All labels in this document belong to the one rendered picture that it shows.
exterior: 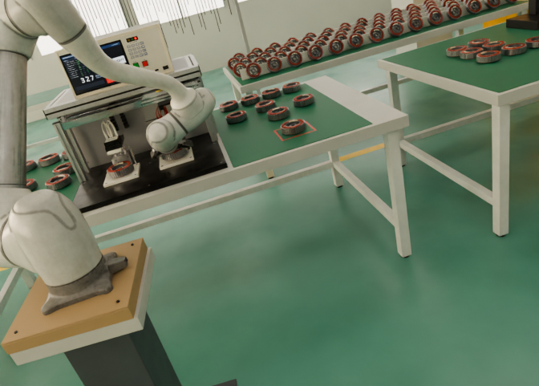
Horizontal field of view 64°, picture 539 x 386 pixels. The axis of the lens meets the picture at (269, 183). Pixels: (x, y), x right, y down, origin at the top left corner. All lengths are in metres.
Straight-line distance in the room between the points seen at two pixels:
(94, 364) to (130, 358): 0.10
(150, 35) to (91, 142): 0.59
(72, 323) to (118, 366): 0.24
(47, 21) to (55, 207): 0.50
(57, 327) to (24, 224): 0.26
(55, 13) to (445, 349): 1.71
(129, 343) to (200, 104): 0.82
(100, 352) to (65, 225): 0.38
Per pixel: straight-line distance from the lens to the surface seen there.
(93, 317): 1.17
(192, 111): 1.59
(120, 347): 1.32
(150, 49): 2.00
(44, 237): 1.16
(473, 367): 1.84
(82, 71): 2.04
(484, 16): 3.76
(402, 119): 1.92
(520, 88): 2.09
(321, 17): 8.77
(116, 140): 2.00
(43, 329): 1.23
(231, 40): 8.38
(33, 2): 1.34
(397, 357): 1.86
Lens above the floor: 1.42
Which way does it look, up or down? 26 degrees down
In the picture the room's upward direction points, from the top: 15 degrees counter-clockwise
